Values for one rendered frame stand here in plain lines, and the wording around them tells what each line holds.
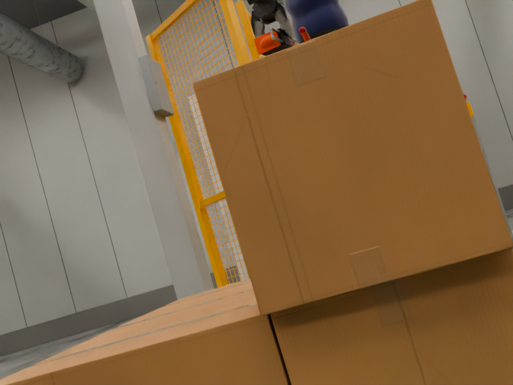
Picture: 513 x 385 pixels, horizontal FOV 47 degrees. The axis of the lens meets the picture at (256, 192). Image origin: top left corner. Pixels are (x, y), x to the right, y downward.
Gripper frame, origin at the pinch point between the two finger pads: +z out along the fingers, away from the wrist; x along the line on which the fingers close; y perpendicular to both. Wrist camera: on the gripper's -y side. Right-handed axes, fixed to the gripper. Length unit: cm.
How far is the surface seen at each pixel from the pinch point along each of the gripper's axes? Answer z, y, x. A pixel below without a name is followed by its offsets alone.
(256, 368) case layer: 76, -77, -7
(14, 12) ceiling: -496, 669, 722
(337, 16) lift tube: -17, 54, -8
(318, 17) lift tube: -19, 49, -2
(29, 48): -362, 569, 618
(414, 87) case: 40, -72, -45
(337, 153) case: 46, -75, -31
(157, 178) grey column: 9, 91, 116
